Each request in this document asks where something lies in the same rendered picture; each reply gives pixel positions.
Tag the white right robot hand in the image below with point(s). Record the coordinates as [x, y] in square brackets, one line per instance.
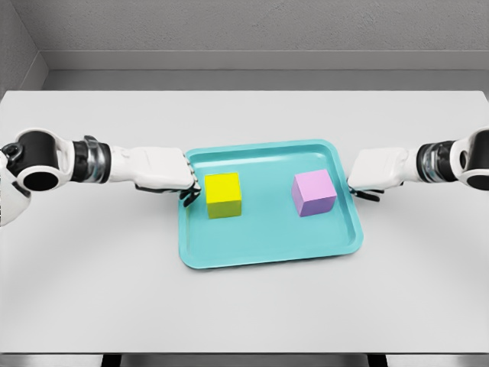
[376, 168]

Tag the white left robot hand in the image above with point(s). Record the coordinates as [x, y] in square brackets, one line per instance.
[164, 168]

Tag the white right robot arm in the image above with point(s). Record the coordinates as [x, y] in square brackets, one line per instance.
[454, 158]

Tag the yellow cube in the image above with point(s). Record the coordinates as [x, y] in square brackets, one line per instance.
[223, 194]

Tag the teal plastic tray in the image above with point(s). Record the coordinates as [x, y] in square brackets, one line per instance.
[267, 233]

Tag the pink cube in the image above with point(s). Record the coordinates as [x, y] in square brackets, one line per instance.
[313, 193]

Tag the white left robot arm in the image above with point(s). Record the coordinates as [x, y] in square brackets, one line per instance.
[46, 156]

